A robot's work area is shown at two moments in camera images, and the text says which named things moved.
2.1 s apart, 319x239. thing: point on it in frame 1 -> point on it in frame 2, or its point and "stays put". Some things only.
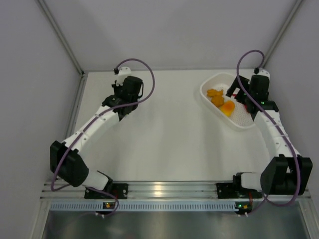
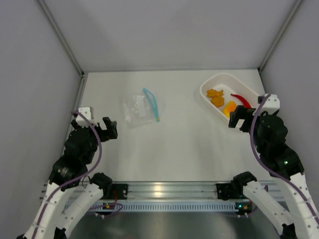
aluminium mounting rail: [159, 191] stays put
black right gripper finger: [233, 87] -> [241, 113]
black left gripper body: [116, 88] -> [93, 136]
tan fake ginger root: [217, 98] stays put
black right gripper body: [242, 97] -> [251, 125]
